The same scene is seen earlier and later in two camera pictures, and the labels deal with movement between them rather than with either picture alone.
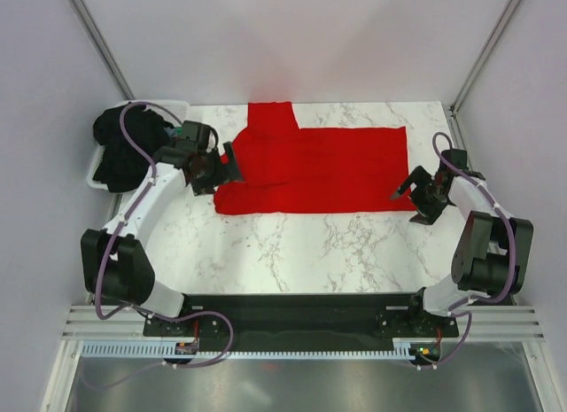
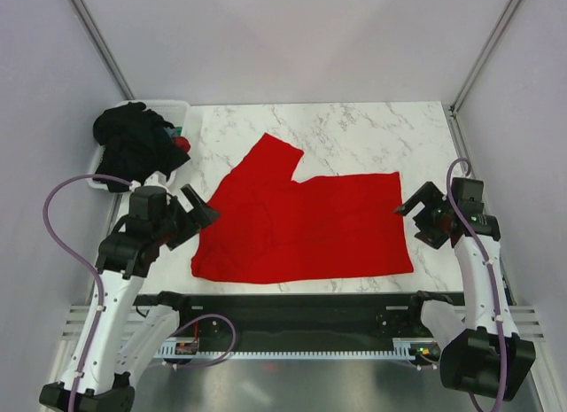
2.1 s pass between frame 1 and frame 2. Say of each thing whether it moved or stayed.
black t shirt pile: stayed
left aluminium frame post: stayed
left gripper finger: moved
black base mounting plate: stayed
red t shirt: moved
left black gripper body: moved
